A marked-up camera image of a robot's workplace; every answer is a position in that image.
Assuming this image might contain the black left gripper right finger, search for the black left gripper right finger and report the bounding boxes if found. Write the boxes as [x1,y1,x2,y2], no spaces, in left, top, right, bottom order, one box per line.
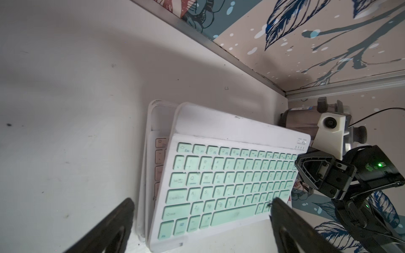
[269,198,339,253]

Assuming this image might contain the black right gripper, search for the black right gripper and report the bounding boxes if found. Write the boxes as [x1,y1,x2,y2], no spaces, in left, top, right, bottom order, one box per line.
[295,149,357,200]

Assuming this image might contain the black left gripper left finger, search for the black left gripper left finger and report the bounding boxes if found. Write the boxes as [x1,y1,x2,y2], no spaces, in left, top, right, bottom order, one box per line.
[66,198,135,253]

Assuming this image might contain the green keyboard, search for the green keyboard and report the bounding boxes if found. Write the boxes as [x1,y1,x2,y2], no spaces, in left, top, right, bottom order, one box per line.
[147,102,311,253]

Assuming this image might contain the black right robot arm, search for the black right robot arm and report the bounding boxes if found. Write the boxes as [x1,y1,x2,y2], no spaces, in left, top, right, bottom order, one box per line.
[295,145,405,253]

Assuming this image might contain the steel rice cooker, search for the steel rice cooker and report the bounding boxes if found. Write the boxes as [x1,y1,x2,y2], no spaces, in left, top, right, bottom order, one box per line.
[278,97,368,144]

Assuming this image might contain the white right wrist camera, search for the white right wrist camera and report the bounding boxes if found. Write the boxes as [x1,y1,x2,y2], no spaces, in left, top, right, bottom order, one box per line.
[311,112,351,160]

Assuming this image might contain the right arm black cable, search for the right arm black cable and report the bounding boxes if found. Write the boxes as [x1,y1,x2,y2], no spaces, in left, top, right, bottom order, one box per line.
[347,107,405,128]

